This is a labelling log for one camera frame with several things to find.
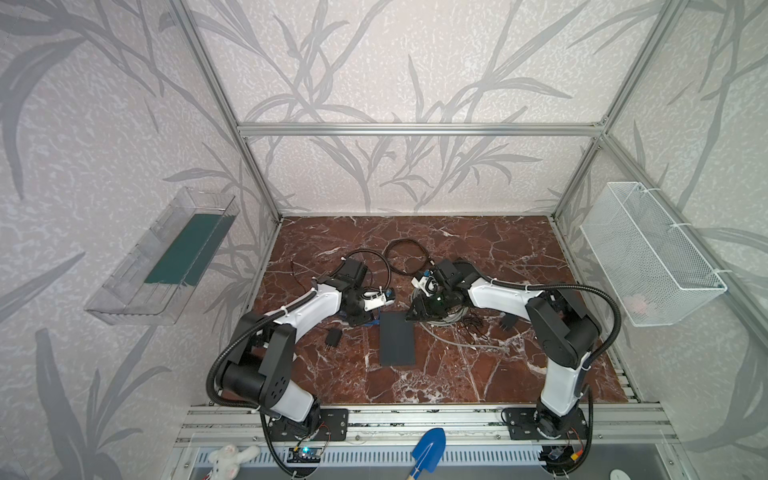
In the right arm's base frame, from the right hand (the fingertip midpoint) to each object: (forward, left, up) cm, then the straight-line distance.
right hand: (411, 308), depth 89 cm
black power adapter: (-7, +24, -5) cm, 25 cm away
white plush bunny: (-37, +42, 0) cm, 56 cm away
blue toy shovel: (-35, -4, -4) cm, 36 cm away
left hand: (+3, +13, 0) cm, 13 cm away
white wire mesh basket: (-8, -50, +30) cm, 59 cm away
